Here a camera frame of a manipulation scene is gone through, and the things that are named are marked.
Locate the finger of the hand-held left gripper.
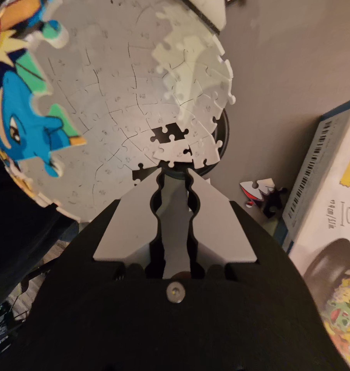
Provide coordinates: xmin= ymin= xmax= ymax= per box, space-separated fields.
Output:
xmin=179 ymin=0 xmax=227 ymax=33

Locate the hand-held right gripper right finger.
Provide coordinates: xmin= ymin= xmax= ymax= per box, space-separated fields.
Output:
xmin=187 ymin=169 xmax=257 ymax=278

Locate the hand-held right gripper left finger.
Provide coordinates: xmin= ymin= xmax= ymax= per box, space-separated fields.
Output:
xmin=93 ymin=168 xmax=166 ymax=279

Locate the white puzzle piece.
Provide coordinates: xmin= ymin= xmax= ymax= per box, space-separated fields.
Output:
xmin=153 ymin=140 xmax=193 ymax=168

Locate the black ball stand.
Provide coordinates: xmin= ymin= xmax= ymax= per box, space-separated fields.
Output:
xmin=160 ymin=109 xmax=230 ymax=177

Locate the colourful puzzle ball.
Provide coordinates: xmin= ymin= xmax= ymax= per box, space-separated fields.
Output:
xmin=0 ymin=0 xmax=236 ymax=224

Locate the black red puzzle piece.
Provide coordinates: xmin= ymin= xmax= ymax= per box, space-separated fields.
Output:
xmin=239 ymin=177 xmax=288 ymax=219

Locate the blue puzzle box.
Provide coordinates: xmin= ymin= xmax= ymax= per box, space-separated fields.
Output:
xmin=282 ymin=97 xmax=350 ymax=371

